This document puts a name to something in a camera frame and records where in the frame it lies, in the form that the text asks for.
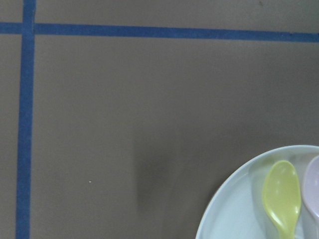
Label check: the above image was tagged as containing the white round plate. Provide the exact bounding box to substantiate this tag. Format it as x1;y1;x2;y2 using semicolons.
196;145;319;239

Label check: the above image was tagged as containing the yellow plastic spoon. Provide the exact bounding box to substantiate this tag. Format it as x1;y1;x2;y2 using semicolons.
262;160;302;239

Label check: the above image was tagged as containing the pink plastic spoon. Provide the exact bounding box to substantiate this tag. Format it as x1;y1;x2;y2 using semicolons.
302;156;319;224

